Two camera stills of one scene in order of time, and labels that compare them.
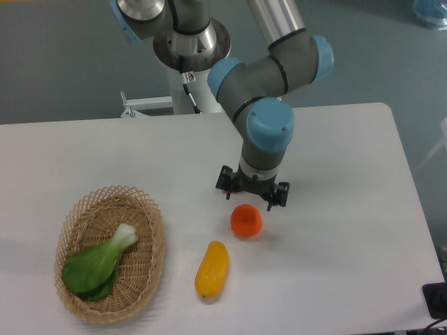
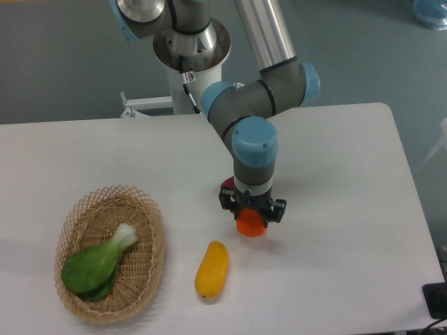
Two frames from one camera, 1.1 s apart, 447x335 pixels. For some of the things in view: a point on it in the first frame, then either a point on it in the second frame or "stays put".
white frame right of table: (443, 128) stays put
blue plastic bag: (433, 13) stays put
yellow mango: (212, 273) stays put
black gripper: (243, 183) → (262, 203)
